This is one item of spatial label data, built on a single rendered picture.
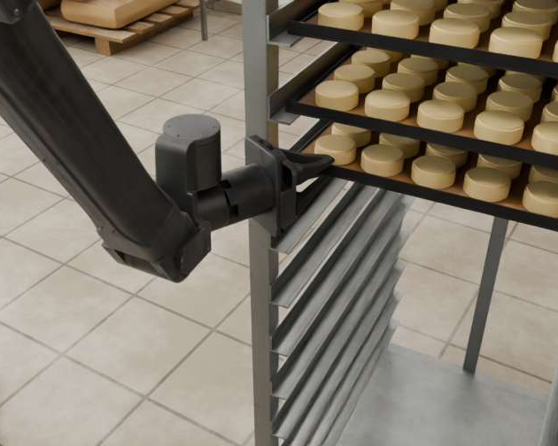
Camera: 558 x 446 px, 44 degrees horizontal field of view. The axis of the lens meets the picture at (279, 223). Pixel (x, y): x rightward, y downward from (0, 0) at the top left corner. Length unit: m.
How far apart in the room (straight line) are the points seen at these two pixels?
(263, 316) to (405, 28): 0.43
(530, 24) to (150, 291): 1.64
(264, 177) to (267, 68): 0.12
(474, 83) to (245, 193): 0.31
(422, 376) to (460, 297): 0.53
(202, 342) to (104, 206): 1.46
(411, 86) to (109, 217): 0.41
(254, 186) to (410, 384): 1.05
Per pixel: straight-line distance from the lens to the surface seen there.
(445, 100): 0.80
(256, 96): 0.79
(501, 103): 0.81
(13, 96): 0.47
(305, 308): 1.07
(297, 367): 1.10
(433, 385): 1.72
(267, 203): 0.75
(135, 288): 2.22
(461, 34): 0.74
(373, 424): 1.61
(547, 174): 0.83
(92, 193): 0.55
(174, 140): 0.67
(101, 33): 4.08
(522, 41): 0.73
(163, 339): 2.03
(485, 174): 0.81
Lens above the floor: 1.38
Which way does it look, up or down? 34 degrees down
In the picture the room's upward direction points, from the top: straight up
